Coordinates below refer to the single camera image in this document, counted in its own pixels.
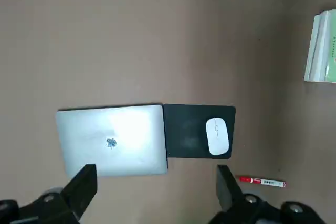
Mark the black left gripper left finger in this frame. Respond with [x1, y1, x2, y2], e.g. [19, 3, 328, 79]
[0, 163, 98, 224]

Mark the white computer mouse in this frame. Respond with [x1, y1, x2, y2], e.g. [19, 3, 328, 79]
[205, 117, 229, 156]

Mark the colourful juice recipe book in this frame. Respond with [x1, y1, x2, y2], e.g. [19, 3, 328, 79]
[319, 9, 336, 83]

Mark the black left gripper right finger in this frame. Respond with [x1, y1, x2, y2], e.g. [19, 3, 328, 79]
[209, 165, 329, 224]

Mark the red white marker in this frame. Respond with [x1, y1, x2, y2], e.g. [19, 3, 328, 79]
[239, 175, 287, 188]

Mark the black mouse mat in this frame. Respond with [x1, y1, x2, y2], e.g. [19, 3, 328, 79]
[162, 103, 236, 159]

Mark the silver closed laptop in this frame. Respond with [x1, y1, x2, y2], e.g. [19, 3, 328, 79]
[55, 104, 169, 178]

